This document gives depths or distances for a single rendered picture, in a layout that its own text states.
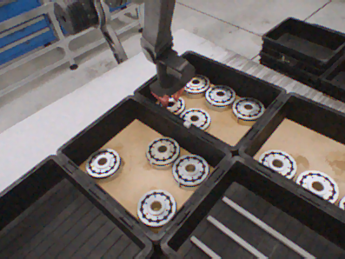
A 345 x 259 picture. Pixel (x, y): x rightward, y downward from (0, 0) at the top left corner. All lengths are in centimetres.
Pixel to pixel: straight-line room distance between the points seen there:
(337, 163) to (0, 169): 114
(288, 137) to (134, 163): 48
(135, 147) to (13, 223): 39
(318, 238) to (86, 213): 59
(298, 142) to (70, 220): 70
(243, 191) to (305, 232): 17
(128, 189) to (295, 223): 45
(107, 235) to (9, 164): 58
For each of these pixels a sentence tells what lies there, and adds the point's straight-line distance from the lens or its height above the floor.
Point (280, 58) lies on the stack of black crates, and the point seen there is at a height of 50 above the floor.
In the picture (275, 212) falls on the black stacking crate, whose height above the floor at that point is 83.
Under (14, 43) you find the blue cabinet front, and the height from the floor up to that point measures 44.
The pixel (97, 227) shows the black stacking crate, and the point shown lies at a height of 83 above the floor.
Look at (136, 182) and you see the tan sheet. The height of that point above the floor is 83.
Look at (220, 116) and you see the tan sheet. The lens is 97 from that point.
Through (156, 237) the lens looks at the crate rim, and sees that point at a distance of 65.
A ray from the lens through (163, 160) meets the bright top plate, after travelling 83.
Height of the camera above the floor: 153
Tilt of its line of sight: 49 degrees down
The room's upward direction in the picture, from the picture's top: 8 degrees counter-clockwise
